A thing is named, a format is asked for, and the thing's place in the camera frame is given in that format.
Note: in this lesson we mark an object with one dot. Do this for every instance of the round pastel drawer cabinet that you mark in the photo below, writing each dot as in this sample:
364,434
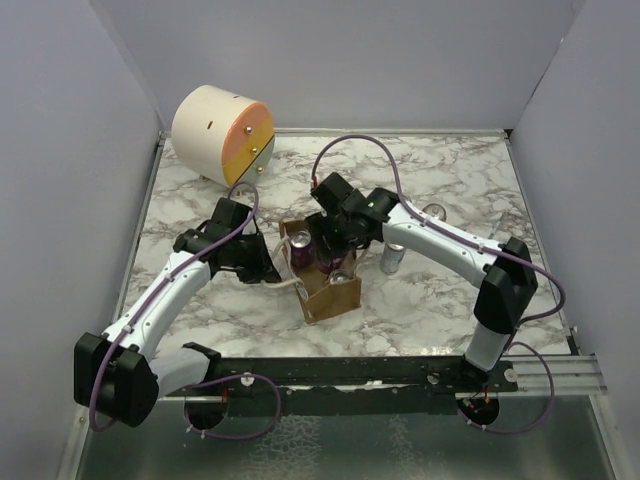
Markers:
223,136

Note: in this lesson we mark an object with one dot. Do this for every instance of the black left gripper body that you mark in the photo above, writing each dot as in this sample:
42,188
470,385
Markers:
240,245

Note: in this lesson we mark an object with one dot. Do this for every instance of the green white pen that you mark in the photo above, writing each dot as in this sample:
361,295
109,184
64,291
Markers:
497,226

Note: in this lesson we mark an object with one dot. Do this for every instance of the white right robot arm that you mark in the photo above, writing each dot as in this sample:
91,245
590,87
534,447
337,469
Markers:
501,273

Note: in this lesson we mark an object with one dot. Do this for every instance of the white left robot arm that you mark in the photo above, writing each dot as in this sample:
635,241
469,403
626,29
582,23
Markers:
115,373

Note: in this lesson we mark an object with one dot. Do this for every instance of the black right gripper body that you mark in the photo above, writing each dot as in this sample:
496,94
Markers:
338,239

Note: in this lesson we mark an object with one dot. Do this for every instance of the silver top can in bag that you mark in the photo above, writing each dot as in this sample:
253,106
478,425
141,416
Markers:
339,276

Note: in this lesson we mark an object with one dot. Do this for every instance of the purple beverage can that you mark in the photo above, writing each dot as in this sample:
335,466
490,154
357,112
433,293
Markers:
301,248
331,252

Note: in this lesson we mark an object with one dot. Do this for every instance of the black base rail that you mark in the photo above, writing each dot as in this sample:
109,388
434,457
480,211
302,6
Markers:
341,386

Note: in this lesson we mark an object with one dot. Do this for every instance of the jute watermelon canvas bag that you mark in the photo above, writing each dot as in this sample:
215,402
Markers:
320,297

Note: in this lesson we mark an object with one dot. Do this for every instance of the aluminium side rail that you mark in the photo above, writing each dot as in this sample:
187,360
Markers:
572,375

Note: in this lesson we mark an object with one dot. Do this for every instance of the red cola can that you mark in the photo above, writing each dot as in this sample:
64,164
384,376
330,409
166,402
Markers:
436,211

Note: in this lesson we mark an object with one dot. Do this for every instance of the silver slim energy can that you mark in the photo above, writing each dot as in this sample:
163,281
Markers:
391,259

